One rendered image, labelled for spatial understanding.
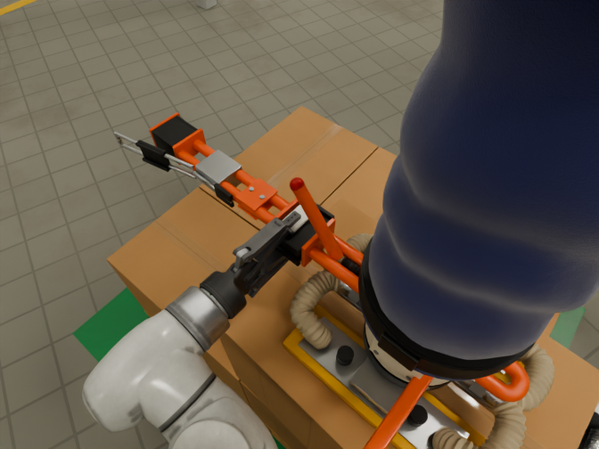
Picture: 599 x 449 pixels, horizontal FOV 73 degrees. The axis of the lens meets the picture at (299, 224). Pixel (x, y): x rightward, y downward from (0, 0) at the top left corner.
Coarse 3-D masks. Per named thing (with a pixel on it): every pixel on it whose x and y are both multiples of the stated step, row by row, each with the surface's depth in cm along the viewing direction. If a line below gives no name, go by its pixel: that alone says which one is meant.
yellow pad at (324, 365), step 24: (288, 336) 72; (336, 336) 71; (312, 360) 69; (336, 360) 69; (360, 360) 69; (336, 384) 67; (360, 408) 65; (432, 408) 64; (408, 432) 62; (432, 432) 62
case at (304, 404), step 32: (352, 224) 89; (288, 288) 80; (256, 320) 76; (288, 320) 76; (352, 320) 76; (256, 352) 73; (288, 352) 73; (256, 384) 90; (288, 384) 70; (320, 384) 70; (448, 384) 70; (576, 384) 70; (288, 416) 86; (320, 416) 67; (352, 416) 67; (480, 416) 67; (544, 416) 67; (576, 416) 67; (320, 448) 82; (352, 448) 64; (544, 448) 64; (576, 448) 64
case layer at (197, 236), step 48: (288, 144) 161; (336, 144) 161; (192, 192) 146; (288, 192) 146; (336, 192) 146; (144, 240) 134; (192, 240) 134; (240, 240) 134; (144, 288) 124; (240, 384) 112; (288, 432) 110
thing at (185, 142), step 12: (168, 120) 85; (180, 120) 85; (156, 132) 83; (168, 132) 83; (180, 132) 83; (192, 132) 83; (156, 144) 86; (168, 144) 81; (180, 144) 81; (192, 144) 83
